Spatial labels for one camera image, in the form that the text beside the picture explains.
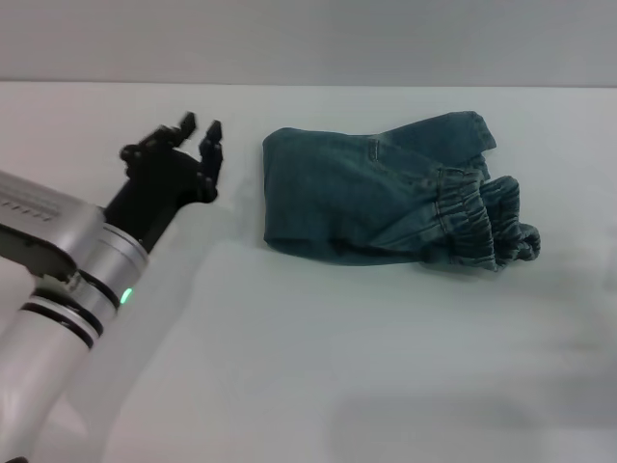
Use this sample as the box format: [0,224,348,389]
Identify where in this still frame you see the blue denim shorts with cartoon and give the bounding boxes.
[260,110,543,273]

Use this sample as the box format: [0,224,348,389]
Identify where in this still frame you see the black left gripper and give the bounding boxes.
[102,111,225,256]

